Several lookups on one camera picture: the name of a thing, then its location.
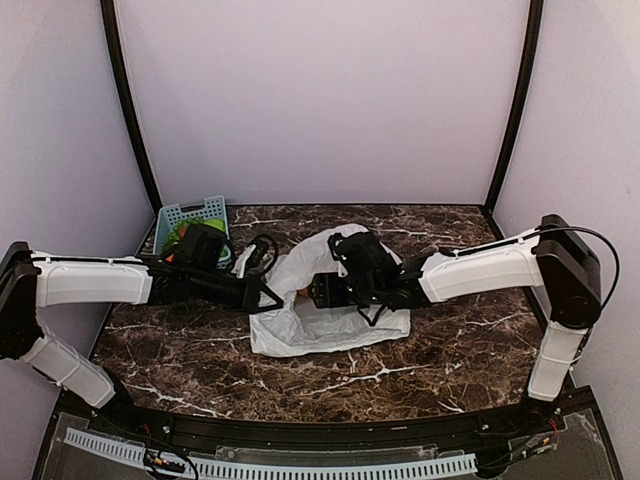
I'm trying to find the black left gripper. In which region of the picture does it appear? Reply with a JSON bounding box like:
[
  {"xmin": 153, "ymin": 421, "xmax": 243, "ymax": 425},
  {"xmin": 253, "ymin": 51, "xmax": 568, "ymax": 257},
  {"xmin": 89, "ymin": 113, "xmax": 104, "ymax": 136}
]
[{"xmin": 190, "ymin": 266, "xmax": 284, "ymax": 315}]

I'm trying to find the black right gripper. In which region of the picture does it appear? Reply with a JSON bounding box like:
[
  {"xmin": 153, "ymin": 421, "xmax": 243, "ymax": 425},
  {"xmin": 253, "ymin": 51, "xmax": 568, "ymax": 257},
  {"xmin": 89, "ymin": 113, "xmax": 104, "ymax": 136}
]
[{"xmin": 308, "ymin": 271, "xmax": 383, "ymax": 308}]

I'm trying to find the white plastic bag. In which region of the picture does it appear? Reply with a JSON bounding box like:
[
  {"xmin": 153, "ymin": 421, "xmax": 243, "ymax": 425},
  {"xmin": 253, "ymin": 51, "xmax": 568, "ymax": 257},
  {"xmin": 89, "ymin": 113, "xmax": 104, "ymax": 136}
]
[{"xmin": 249, "ymin": 224, "xmax": 411, "ymax": 358}]

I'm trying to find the green grape bunch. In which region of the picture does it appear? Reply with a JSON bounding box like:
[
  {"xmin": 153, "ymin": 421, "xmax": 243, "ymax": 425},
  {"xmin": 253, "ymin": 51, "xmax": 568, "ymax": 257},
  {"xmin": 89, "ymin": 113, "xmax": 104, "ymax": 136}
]
[{"xmin": 167, "ymin": 217, "xmax": 204, "ymax": 246}]

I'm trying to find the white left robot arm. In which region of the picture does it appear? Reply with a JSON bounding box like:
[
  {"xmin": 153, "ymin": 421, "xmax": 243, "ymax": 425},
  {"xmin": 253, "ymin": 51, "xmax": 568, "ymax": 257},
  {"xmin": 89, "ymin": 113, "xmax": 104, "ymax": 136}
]
[{"xmin": 1, "ymin": 224, "xmax": 284, "ymax": 436}]

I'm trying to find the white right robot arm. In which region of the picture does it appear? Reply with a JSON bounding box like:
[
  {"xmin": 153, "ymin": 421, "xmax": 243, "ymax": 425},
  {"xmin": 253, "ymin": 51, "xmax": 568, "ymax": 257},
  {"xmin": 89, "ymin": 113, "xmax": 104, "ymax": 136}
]
[{"xmin": 308, "ymin": 215, "xmax": 604, "ymax": 434}]

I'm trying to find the green round fruit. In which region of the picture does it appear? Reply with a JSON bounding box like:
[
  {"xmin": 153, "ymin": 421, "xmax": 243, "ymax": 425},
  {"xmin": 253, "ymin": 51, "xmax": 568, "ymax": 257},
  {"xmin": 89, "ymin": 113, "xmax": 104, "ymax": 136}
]
[{"xmin": 205, "ymin": 218, "xmax": 227, "ymax": 232}]

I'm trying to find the light blue plastic basket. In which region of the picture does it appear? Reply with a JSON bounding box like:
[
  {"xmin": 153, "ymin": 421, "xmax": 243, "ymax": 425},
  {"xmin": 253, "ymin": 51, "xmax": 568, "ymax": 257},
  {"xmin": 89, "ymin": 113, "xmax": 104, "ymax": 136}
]
[{"xmin": 153, "ymin": 195, "xmax": 230, "ymax": 255}]

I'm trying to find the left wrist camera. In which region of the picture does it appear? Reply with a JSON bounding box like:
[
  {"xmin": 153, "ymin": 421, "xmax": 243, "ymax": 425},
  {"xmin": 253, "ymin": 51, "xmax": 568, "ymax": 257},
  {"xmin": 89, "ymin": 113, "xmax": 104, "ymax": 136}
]
[{"xmin": 231, "ymin": 234, "xmax": 279, "ymax": 278}]

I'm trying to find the black front rail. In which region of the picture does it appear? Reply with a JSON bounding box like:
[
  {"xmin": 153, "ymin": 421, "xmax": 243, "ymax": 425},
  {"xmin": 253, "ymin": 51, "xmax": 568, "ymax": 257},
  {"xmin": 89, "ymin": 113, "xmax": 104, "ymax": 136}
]
[{"xmin": 90, "ymin": 405, "xmax": 554, "ymax": 452}]

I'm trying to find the grey slotted cable duct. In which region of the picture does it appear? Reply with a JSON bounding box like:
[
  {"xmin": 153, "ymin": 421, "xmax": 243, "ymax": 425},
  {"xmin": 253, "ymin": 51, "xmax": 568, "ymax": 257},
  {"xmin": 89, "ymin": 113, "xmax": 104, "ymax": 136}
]
[{"xmin": 63, "ymin": 427, "xmax": 479, "ymax": 479}]

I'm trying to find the black left corner post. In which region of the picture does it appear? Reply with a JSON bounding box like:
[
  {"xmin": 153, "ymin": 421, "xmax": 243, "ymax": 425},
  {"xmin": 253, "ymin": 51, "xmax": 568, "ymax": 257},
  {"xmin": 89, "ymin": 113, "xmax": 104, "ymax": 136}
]
[{"xmin": 100, "ymin": 0, "xmax": 162, "ymax": 215}]

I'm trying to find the black corner post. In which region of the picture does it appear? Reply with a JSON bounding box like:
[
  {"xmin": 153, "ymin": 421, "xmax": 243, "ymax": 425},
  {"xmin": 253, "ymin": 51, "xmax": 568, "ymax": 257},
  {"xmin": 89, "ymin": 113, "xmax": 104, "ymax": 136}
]
[
  {"xmin": 100, "ymin": 0, "xmax": 162, "ymax": 215},
  {"xmin": 481, "ymin": 0, "xmax": 562, "ymax": 351}
]

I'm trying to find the black right corner post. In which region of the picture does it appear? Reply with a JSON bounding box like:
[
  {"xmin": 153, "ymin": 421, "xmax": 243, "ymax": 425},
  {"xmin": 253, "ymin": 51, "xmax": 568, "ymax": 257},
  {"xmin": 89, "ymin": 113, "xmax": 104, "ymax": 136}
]
[{"xmin": 481, "ymin": 0, "xmax": 562, "ymax": 351}]

